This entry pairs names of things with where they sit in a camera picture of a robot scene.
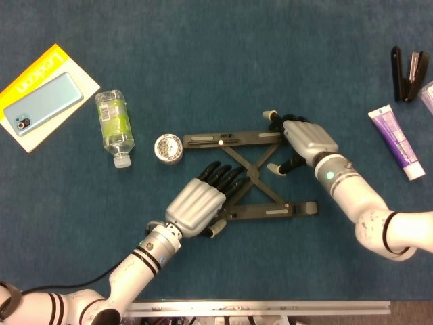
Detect aluminium frame rail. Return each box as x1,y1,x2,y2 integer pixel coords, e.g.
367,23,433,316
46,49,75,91
128,300,392,319

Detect black folding laptop stand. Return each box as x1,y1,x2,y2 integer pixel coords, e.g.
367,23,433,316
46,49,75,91
182,130,319,221

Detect teal felt table cloth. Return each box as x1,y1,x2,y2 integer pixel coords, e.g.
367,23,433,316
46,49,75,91
0,0,433,301

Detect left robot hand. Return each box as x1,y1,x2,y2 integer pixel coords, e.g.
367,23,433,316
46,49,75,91
164,161,252,240

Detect black stapler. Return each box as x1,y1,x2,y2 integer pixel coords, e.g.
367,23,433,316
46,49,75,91
390,45,431,102

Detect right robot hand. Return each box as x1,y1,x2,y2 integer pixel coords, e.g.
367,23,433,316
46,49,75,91
262,110,339,177

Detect purple white toothpaste tube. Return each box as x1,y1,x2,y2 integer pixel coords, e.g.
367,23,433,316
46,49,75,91
367,104,426,182

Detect light blue smartphone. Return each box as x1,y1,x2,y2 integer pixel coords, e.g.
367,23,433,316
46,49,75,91
3,71,85,137

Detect yellow white booklet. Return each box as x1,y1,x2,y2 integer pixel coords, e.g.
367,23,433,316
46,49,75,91
0,43,101,154

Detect small round metal tin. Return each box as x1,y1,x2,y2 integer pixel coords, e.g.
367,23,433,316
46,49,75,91
154,133,185,167

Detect clear bottle green label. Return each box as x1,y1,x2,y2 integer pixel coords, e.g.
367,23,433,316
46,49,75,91
95,89,136,169

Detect clear plastic card packet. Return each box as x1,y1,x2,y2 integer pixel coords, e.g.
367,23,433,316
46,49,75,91
419,80,433,114

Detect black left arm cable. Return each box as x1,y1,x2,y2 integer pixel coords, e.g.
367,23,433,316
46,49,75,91
18,220,166,295

